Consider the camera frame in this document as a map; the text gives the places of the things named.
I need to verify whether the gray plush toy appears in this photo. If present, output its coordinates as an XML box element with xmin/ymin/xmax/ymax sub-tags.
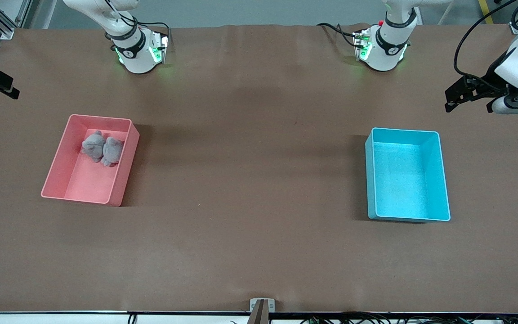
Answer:
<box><xmin>82</xmin><ymin>130</ymin><xmax>105</xmax><ymax>163</ymax></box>
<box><xmin>102</xmin><ymin>137</ymin><xmax>124</xmax><ymax>167</ymax></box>

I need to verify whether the blue plastic box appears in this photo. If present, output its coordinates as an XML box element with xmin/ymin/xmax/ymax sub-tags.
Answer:
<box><xmin>365</xmin><ymin>127</ymin><xmax>451</xmax><ymax>223</ymax></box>

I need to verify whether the pink plastic box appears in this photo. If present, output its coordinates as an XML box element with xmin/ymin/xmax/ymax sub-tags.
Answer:
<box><xmin>41</xmin><ymin>114</ymin><xmax>140</xmax><ymax>207</ymax></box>

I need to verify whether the metal connector plate green light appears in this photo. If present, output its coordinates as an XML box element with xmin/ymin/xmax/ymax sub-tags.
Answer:
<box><xmin>353</xmin><ymin>28</ymin><xmax>373</xmax><ymax>61</ymax></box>
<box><xmin>150</xmin><ymin>31</ymin><xmax>170</xmax><ymax>64</ymax></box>

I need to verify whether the black left arm base cable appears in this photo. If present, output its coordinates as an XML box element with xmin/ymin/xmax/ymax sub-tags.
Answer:
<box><xmin>317</xmin><ymin>22</ymin><xmax>359</xmax><ymax>48</ymax></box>

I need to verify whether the black arm base cable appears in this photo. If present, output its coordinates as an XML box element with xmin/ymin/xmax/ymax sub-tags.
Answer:
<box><xmin>317</xmin><ymin>22</ymin><xmax>359</xmax><ymax>48</ymax></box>
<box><xmin>102</xmin><ymin>0</ymin><xmax>172</xmax><ymax>45</ymax></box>

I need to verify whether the black right arm base cable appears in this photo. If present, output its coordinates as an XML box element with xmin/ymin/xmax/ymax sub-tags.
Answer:
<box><xmin>102</xmin><ymin>0</ymin><xmax>172</xmax><ymax>45</ymax></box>

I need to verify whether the gray metal table bracket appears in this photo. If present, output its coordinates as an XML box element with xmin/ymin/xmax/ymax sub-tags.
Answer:
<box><xmin>248</xmin><ymin>298</ymin><xmax>276</xmax><ymax>324</ymax></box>

